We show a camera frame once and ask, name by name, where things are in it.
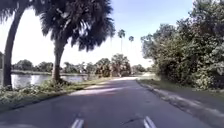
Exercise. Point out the clump of low palms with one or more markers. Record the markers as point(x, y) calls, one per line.
point(113, 65)

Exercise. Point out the slender distant palm tree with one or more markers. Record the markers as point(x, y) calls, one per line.
point(121, 38)
point(131, 41)

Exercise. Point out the grey asphalt road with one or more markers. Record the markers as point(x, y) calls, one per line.
point(113, 103)

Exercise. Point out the bushy palm tree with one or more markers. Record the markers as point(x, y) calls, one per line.
point(76, 20)

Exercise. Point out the robot's own part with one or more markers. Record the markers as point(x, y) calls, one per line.
point(149, 122)
point(77, 123)

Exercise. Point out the distant row of trees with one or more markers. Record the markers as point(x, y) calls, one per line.
point(40, 66)

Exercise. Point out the row of dense trees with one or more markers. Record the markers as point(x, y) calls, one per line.
point(190, 50)

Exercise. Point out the grass verge with plants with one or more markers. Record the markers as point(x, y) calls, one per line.
point(36, 90)

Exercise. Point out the grey concrete kerb strip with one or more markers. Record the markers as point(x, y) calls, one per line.
point(186, 100)

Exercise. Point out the water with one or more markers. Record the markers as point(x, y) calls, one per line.
point(30, 79)

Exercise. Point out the tall leaning palm tree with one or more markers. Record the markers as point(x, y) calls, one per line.
point(8, 50)

